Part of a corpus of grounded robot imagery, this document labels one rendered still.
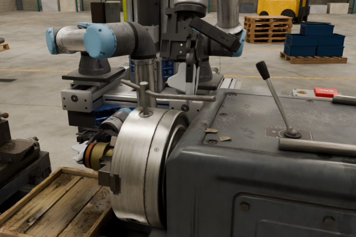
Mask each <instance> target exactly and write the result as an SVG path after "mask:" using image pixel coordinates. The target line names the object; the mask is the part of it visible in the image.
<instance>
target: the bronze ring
mask: <svg viewBox="0 0 356 237"><path fill-rule="evenodd" d="M113 149H114V148H112V147H110V142H108V143H104V142H99V143H89V144H88V145H87V146H86V148H85V150H84V154H83V164H84V166H85V167H86V168H89V169H93V170H94V171H98V170H99V158H100V157H102V156H112V154H113Z"/></svg>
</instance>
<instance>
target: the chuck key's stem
mask: <svg viewBox="0 0 356 237"><path fill-rule="evenodd" d="M139 87H140V99H141V106H142V107H143V115H145V116H147V115H149V109H148V107H149V105H150V102H149V95H147V94H145V90H149V88H148V82H146V81H143V82H141V83H140V84H139Z"/></svg>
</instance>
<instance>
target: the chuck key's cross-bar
mask: <svg viewBox="0 0 356 237"><path fill-rule="evenodd" d="M120 82H121V83H122V84H125V85H127V86H129V87H131V88H134V89H136V90H138V91H140V87H139V86H138V85H136V84H133V83H131V82H129V81H127V80H124V79H121V81H120ZM145 94H147V95H149V96H151V97H153V98H162V99H180V100H189V101H206V102H215V101H216V96H209V95H184V94H159V93H155V92H152V91H150V90H145Z"/></svg>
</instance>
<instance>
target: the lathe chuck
mask: <svg viewBox="0 0 356 237"><path fill-rule="evenodd" d="M148 109H149V112H152V115H151V116H148V117H142V116H140V114H141V113H142V112H143V107H142V106H140V107H137V108H135V109H134V110H133V111H132V112H131V113H130V114H129V115H128V116H127V118H126V119H125V121H124V123H123V125H122V127H121V129H120V131H119V134H118V136H117V139H116V142H115V145H114V149H113V154H112V159H111V165H110V175H109V176H112V177H114V176H115V175H119V178H121V192H120V193H118V194H116V193H115V191H114V190H110V191H109V193H110V201H111V206H112V209H113V211H114V213H115V215H116V216H117V218H118V219H120V220H122V221H127V222H132V221H130V220H128V218H132V219H134V220H137V221H138V224H143V225H148V226H151V225H150V223H149V221H148V219H147V216H146V211H145V198H144V190H145V174H146V167H147V160H148V155H149V151H150V146H151V143H152V140H153V136H154V133H155V131H156V128H157V126H158V124H159V122H160V120H161V118H162V117H163V115H164V114H165V113H166V112H167V111H169V109H163V108H153V107H149V108H148ZM133 223H137V222H133Z"/></svg>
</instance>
